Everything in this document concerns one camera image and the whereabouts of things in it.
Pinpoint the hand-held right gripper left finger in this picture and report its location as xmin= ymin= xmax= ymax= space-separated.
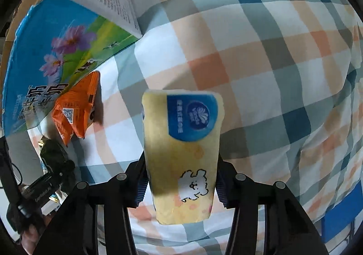
xmin=34 ymin=155 xmax=149 ymax=255

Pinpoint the yellow tissue pack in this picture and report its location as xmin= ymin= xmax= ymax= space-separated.
xmin=141 ymin=89 xmax=224 ymax=226

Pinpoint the checked bed sheet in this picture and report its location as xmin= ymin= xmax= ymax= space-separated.
xmin=30 ymin=0 xmax=363 ymax=255

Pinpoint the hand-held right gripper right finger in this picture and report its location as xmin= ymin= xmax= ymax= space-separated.
xmin=216 ymin=158 xmax=330 ymax=255

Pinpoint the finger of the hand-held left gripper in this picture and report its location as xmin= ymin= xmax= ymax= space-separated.
xmin=40 ymin=139 xmax=69 ymax=165

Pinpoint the black cable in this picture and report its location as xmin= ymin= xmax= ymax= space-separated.
xmin=11 ymin=163 xmax=25 ymax=189

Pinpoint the orange snack packet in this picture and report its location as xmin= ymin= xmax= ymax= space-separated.
xmin=51 ymin=71 xmax=101 ymax=147

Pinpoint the blue printed cardboard box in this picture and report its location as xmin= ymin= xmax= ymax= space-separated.
xmin=0 ymin=0 xmax=143 ymax=139

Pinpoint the person's left hand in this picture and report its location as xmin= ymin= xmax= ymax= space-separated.
xmin=20 ymin=215 xmax=48 ymax=248

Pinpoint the blue board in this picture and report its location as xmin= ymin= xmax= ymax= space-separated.
xmin=322 ymin=187 xmax=358 ymax=244

